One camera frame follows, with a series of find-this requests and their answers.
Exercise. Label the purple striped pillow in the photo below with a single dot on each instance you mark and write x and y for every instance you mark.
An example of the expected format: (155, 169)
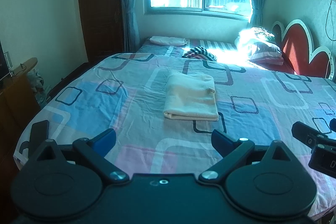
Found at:
(266, 54)

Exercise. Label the white knit sweater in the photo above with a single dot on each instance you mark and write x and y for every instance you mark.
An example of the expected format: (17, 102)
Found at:
(191, 98)

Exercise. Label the folded white cloth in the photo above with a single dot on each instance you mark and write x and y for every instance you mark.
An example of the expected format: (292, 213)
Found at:
(168, 40)

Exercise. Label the dark wooden wardrobe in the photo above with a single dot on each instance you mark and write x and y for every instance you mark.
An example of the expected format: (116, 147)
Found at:
(99, 8)

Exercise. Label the black monitor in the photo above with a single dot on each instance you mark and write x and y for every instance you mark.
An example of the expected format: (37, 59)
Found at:
(3, 61)

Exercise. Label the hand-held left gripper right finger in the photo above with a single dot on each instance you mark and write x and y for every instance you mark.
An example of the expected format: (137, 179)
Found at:
(221, 140)

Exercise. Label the striped bed sheet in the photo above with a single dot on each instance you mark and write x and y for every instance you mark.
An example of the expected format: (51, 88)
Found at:
(223, 45)

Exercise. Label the wooden desk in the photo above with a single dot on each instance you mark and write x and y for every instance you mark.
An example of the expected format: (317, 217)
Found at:
(15, 103)

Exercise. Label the white bundle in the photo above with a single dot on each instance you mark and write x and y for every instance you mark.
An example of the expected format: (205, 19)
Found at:
(237, 7)

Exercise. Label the patterned bed sheet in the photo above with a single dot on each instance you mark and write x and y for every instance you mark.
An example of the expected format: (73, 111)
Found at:
(136, 119)

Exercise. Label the white quilt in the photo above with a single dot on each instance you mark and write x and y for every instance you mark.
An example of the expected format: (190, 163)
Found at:
(244, 40)

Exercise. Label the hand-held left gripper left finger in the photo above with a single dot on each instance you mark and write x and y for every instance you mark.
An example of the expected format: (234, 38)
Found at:
(105, 138)

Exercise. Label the plastic bags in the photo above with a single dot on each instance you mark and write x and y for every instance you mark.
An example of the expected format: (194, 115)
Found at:
(39, 87)

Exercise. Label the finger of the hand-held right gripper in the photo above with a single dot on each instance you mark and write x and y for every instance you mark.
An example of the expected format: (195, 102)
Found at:
(307, 134)
(333, 125)

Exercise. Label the green patterned cloth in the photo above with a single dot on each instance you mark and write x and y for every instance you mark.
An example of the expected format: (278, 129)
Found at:
(265, 35)

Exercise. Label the black phone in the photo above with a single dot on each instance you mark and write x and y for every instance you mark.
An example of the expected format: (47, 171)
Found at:
(38, 137)

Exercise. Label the striped garment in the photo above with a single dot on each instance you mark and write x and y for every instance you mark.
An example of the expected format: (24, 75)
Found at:
(199, 53)

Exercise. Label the red heart-shaped headboard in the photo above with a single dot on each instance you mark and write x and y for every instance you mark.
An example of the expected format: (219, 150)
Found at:
(299, 48)

